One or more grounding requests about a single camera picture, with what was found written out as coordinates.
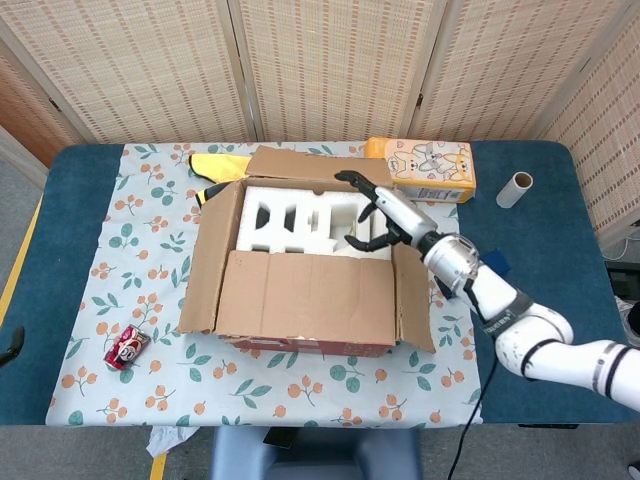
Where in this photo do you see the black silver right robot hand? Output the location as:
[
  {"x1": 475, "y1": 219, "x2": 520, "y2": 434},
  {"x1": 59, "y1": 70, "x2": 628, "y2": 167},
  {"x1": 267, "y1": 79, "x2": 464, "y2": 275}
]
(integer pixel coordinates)
[{"x1": 333, "y1": 169, "x2": 441, "y2": 254}]

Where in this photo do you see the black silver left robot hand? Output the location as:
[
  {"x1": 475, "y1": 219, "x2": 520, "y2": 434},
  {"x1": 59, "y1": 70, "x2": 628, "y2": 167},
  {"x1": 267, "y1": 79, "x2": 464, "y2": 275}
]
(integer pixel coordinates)
[{"x1": 0, "y1": 326, "x2": 26, "y2": 366}]

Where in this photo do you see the red cardboard box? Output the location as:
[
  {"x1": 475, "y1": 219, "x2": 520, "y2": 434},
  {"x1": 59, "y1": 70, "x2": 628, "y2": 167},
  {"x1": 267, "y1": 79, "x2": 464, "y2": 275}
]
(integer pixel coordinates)
[{"x1": 177, "y1": 144, "x2": 437, "y2": 357}]

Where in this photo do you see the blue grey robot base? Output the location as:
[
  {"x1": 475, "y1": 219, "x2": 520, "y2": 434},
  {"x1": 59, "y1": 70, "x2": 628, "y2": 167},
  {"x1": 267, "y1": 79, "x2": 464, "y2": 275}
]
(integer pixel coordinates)
[{"x1": 209, "y1": 427, "x2": 424, "y2": 480}]

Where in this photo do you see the small dark blue box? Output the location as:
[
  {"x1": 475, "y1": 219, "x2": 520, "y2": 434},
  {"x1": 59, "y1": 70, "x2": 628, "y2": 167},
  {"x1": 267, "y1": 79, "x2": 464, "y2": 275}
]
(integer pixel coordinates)
[{"x1": 433, "y1": 248, "x2": 512, "y2": 300}]

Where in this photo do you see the white cardboard tube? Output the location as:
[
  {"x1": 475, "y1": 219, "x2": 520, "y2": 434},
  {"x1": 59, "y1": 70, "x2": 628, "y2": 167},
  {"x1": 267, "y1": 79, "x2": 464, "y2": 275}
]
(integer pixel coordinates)
[{"x1": 495, "y1": 171, "x2": 534, "y2": 210}]

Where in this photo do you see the yellow cartoon tissue pack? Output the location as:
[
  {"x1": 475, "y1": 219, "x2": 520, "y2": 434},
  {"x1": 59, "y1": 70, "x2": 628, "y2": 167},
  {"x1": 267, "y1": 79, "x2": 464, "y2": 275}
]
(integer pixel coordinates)
[{"x1": 362, "y1": 137, "x2": 477, "y2": 205}]

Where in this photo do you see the white foam packing insert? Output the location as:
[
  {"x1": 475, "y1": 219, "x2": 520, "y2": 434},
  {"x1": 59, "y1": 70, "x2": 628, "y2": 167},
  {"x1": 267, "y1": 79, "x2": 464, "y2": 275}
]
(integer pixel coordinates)
[{"x1": 234, "y1": 182, "x2": 394, "y2": 261}]

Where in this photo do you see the red soda can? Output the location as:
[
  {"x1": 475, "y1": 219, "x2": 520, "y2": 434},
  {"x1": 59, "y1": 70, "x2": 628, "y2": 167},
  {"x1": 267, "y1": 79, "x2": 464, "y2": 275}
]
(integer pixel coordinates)
[{"x1": 103, "y1": 323, "x2": 152, "y2": 372}]

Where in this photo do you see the woven bamboo folding screen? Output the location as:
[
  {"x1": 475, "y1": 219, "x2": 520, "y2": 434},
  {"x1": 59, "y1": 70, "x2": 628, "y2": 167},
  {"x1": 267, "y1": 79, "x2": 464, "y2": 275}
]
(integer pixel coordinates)
[{"x1": 0, "y1": 0, "x2": 640, "y2": 241}]

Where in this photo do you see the floral print tablecloth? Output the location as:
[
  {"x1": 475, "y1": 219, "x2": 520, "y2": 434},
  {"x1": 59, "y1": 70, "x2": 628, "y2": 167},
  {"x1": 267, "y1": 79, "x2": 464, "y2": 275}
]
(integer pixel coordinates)
[{"x1": 44, "y1": 142, "x2": 485, "y2": 429}]

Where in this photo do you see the yellow black folded umbrella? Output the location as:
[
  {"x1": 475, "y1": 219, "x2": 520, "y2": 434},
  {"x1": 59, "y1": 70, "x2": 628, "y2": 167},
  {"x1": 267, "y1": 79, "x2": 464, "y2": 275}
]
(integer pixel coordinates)
[{"x1": 188, "y1": 153, "x2": 252, "y2": 211}]

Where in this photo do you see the black cable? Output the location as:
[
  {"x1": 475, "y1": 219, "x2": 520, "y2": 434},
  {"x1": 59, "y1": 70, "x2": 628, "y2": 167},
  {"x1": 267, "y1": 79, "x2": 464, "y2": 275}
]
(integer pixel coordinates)
[{"x1": 446, "y1": 279, "x2": 501, "y2": 480}]

